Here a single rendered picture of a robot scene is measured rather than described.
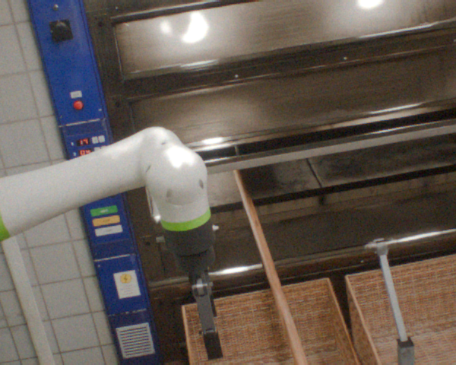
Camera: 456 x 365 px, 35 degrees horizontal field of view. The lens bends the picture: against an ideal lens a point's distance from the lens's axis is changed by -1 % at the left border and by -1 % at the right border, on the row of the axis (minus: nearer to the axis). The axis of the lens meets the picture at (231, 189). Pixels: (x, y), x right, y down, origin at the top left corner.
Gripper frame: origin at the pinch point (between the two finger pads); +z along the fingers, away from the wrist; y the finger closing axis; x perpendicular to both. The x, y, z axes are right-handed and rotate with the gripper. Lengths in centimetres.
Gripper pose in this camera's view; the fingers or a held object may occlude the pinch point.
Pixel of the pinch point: (211, 331)
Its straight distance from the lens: 149.2
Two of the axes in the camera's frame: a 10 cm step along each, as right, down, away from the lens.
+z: 1.7, 8.9, 4.3
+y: 1.1, 4.2, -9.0
